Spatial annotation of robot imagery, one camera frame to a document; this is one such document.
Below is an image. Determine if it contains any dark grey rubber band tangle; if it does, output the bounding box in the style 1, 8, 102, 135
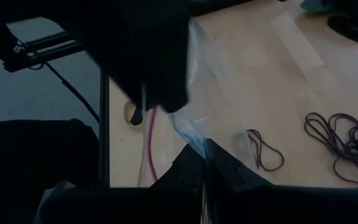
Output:
303, 112, 358, 188

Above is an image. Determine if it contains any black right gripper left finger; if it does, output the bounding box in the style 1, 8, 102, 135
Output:
39, 142, 209, 224

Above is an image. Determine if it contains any stack of clear plastic bags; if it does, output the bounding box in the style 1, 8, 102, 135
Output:
137, 18, 251, 224

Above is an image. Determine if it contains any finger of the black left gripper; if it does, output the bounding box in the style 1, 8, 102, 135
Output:
113, 62, 160, 110
154, 30, 190, 113

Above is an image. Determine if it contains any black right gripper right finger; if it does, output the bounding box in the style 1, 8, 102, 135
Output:
206, 138, 358, 224

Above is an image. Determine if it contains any black floor cable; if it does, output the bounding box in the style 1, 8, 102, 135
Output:
44, 62, 101, 123

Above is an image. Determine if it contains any black and green bag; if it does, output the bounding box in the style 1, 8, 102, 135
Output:
300, 0, 358, 50

